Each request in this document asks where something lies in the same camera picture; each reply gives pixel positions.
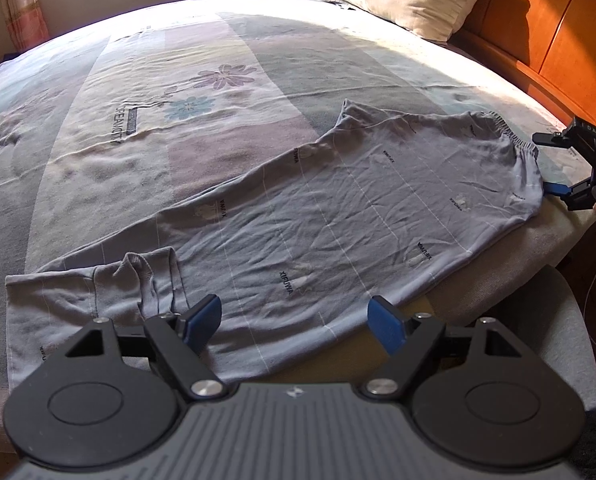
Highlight pink striped left curtain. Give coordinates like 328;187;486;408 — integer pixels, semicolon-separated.
1;0;50;52

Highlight orange wooden headboard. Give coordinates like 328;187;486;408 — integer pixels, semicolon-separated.
450;0;596;125

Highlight grey trousered leg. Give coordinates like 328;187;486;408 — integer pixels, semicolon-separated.
485;266;596;411

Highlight grey pyjama trousers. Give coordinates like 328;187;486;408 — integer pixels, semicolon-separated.
6;101;543;386

